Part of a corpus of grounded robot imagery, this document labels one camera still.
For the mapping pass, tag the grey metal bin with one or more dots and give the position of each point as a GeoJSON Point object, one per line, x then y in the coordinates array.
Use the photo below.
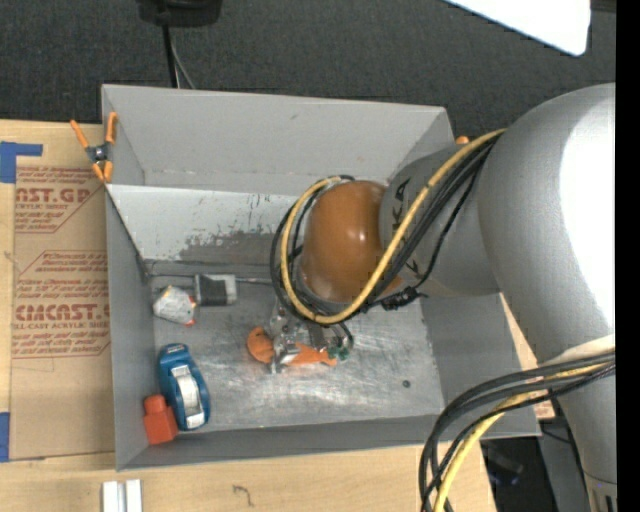
{"type": "Point", "coordinates": [260, 135]}

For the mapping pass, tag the brown cardboard board, red print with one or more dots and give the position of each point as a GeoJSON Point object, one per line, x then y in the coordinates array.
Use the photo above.
{"type": "Point", "coordinates": [55, 390]}

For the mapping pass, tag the white crumpled packet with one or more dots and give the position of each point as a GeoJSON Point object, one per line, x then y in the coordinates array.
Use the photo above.
{"type": "Point", "coordinates": [172, 304]}

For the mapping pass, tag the blue and white tape dispenser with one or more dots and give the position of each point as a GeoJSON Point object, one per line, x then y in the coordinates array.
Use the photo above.
{"type": "Point", "coordinates": [186, 395]}

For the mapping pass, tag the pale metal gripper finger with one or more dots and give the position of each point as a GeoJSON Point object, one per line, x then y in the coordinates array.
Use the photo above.
{"type": "Point", "coordinates": [278, 331]}
{"type": "Point", "coordinates": [286, 353]}

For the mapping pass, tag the orange soft toy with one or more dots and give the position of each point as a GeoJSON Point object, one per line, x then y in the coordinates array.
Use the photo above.
{"type": "Point", "coordinates": [260, 345]}

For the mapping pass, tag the red plastic block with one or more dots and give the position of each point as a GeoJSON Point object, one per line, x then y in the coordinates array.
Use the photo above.
{"type": "Point", "coordinates": [160, 422]}

